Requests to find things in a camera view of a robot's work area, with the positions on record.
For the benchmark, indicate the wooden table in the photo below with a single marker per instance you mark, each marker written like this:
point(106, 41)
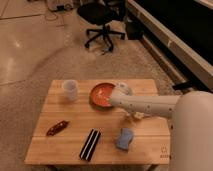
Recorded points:
point(150, 145)

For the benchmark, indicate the black office chair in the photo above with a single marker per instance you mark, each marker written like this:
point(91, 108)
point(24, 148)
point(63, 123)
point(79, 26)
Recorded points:
point(101, 14)

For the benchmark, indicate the orange bowl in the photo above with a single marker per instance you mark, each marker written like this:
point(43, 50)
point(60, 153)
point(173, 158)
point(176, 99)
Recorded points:
point(100, 94)

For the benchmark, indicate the black white striped box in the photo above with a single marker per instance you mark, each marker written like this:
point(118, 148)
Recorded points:
point(89, 145)

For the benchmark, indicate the black box on floor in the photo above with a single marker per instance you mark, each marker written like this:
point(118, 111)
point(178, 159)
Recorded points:
point(134, 30)

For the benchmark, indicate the blue sponge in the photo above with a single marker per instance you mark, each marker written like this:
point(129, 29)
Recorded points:
point(125, 138)

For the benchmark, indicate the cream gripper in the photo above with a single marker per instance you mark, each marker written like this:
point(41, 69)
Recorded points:
point(135, 116)

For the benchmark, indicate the white plastic cup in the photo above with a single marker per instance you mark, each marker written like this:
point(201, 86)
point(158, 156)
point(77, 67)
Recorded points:
point(70, 88)

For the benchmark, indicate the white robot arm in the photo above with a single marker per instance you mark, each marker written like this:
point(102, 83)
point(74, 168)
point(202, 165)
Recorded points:
point(191, 114)

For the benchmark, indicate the red snack wrapper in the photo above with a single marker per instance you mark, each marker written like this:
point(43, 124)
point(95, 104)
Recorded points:
point(57, 128)

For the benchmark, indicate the long white bench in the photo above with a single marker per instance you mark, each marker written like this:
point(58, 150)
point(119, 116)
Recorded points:
point(183, 31)

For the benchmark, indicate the white device on floor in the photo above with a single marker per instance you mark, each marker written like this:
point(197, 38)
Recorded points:
point(59, 5)

